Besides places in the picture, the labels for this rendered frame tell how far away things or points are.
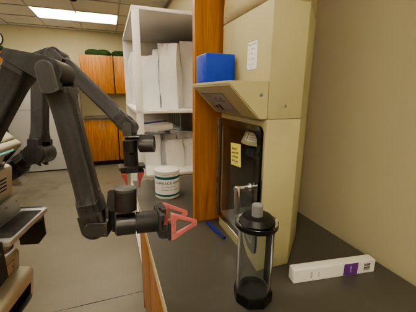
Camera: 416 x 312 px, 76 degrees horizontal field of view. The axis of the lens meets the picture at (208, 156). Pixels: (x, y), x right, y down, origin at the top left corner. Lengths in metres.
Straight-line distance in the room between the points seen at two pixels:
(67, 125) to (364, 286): 0.91
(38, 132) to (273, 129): 0.89
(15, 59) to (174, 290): 0.69
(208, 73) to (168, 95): 1.10
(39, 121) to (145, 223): 0.67
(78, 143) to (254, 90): 0.45
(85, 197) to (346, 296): 0.74
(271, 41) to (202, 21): 0.39
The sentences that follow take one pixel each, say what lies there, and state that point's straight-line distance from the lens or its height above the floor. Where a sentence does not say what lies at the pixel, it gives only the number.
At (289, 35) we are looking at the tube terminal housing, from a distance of 0.78.
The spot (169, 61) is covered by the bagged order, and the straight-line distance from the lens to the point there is 1.94.
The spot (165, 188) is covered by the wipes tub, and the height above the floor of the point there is 1.00.
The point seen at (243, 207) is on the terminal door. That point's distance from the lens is 0.88.
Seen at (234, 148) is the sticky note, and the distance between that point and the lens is 0.90.
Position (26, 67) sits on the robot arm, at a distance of 0.73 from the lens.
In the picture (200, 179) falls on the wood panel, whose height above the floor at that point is 1.13.
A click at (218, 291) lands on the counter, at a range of 0.83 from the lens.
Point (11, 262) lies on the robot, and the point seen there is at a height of 0.86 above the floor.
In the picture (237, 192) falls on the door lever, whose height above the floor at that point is 1.19.
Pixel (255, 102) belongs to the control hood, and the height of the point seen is 1.46.
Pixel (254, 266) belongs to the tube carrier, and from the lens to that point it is 0.71.
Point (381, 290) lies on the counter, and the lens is 0.97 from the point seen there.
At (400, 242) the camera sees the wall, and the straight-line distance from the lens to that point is 1.06.
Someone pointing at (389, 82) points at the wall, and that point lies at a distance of 1.03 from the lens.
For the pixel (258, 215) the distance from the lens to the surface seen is 0.68.
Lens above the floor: 1.48
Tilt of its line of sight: 14 degrees down
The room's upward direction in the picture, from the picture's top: 1 degrees clockwise
